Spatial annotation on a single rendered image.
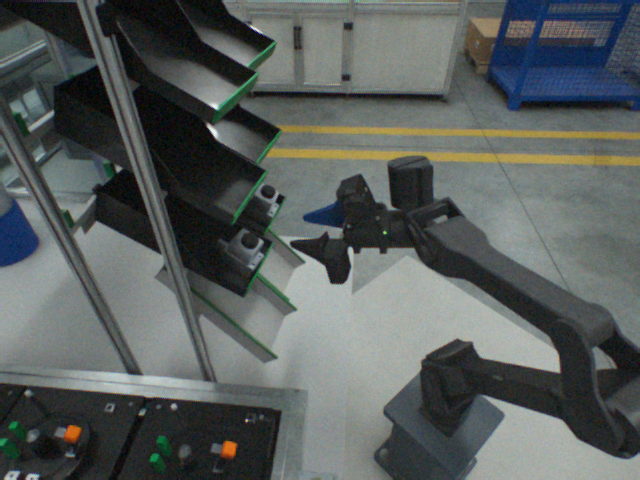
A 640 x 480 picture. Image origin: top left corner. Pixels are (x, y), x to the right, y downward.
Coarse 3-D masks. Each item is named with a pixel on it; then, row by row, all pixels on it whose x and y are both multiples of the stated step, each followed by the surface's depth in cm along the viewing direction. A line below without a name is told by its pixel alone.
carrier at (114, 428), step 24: (24, 408) 80; (48, 408) 80; (72, 408) 80; (96, 408) 80; (120, 408) 80; (0, 432) 76; (24, 432) 72; (48, 432) 74; (96, 432) 76; (120, 432) 76; (0, 456) 73; (24, 456) 71; (48, 456) 71; (72, 456) 70; (96, 456) 73; (120, 456) 74
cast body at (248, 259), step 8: (240, 232) 73; (248, 232) 73; (232, 240) 71; (240, 240) 71; (248, 240) 71; (256, 240) 72; (216, 248) 76; (224, 248) 73; (232, 248) 71; (240, 248) 71; (248, 248) 71; (256, 248) 72; (224, 256) 73; (232, 256) 73; (240, 256) 72; (248, 256) 71; (256, 256) 75; (232, 264) 74; (240, 264) 73; (248, 264) 73; (256, 264) 74; (240, 272) 74; (248, 272) 73
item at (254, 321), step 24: (168, 288) 77; (192, 288) 76; (216, 288) 84; (264, 288) 90; (216, 312) 78; (240, 312) 86; (264, 312) 90; (288, 312) 93; (240, 336) 81; (264, 336) 87; (264, 360) 84
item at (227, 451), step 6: (216, 444) 65; (228, 444) 65; (234, 444) 65; (210, 450) 65; (216, 450) 65; (222, 450) 64; (228, 450) 64; (234, 450) 64; (222, 456) 64; (228, 456) 64; (216, 462) 69; (222, 462) 67
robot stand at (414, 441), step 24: (408, 384) 74; (384, 408) 70; (408, 408) 70; (480, 408) 70; (408, 432) 67; (432, 432) 67; (456, 432) 67; (480, 432) 67; (384, 456) 81; (408, 456) 73; (432, 456) 65; (456, 456) 65
